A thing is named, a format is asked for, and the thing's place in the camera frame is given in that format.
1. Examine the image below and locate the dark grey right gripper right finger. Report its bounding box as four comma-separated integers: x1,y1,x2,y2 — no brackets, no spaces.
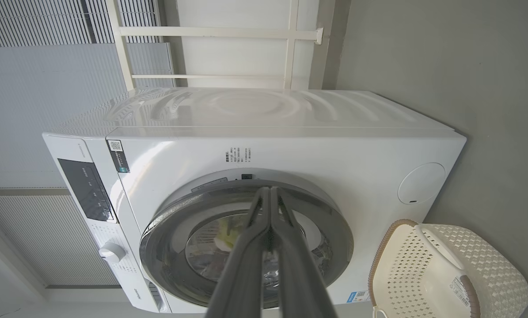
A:
271,187,338,318

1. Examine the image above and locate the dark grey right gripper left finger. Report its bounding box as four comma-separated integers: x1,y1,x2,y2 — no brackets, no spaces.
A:
205,187,271,318

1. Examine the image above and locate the round dark washer door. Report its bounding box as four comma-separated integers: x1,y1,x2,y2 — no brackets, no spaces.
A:
139,179,354,310

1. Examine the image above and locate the cream perforated laundry basket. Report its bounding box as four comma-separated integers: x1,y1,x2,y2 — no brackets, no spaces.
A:
368,220,528,318

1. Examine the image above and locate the white front-load washing machine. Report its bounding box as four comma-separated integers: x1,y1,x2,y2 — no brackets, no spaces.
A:
42,87,467,314

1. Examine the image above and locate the white slatted blind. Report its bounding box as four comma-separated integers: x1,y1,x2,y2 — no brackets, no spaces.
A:
0,194,119,288
0,0,163,48

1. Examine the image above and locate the white metal rack frame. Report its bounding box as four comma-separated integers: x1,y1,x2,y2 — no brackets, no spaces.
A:
106,0,324,91

